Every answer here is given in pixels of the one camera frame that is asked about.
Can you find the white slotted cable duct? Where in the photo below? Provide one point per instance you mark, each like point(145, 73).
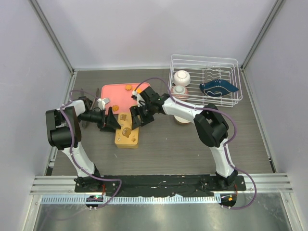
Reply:
point(98, 200)

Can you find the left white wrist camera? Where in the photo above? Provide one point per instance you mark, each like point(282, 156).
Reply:
point(102, 103)

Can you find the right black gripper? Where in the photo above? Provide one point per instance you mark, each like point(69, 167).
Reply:
point(135, 111)

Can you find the pink patterned cup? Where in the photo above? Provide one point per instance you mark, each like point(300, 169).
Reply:
point(179, 92)

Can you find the white round teapot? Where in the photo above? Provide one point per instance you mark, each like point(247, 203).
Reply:
point(182, 78)

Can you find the orange flower cookie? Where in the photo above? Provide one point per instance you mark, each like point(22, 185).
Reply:
point(128, 87)
point(115, 108)

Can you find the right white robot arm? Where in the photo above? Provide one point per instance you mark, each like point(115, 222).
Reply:
point(211, 127)

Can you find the white wire dish rack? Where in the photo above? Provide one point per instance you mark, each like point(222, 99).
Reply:
point(204, 69)

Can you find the dark blue dish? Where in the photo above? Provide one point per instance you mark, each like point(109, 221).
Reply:
point(217, 88)

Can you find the white ceramic bowl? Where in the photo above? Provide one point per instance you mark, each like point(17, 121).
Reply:
point(181, 120)

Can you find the metal tongs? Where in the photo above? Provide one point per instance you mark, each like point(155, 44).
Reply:
point(82, 94)

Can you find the pink plastic tray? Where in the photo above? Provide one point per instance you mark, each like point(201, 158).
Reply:
point(119, 96)

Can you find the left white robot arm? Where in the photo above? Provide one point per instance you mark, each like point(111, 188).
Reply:
point(64, 133)

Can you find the aluminium frame rail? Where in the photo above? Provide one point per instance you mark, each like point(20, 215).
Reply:
point(265, 183)

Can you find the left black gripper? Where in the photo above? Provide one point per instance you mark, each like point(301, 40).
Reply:
point(109, 122)

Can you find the silver tin lid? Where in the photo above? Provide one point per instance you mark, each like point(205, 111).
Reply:
point(126, 137)

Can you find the orange flower cookie top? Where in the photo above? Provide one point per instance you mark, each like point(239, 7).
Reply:
point(128, 87)

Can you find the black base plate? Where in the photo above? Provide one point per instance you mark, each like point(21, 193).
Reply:
point(158, 185)

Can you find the orange flower cookie lower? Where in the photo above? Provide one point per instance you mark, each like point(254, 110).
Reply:
point(115, 108)

